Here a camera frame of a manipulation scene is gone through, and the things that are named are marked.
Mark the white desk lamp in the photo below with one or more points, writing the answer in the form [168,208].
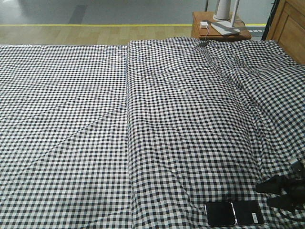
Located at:
[227,27]

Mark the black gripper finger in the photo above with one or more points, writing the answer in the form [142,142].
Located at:
[280,202]
[273,185]

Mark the black white checkered quilt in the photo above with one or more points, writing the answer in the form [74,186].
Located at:
[207,121]

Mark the black smartphone pink frame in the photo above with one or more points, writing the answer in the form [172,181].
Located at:
[240,213]

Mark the white cylindrical device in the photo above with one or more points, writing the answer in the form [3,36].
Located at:
[222,10]

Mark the wooden nightstand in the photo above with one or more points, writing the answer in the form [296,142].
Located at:
[211,33]

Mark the white charger adapter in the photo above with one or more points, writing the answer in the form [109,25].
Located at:
[204,24]

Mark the black white checkered bedsheet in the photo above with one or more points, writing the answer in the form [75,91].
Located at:
[63,138]

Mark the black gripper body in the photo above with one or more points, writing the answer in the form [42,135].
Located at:
[295,189]

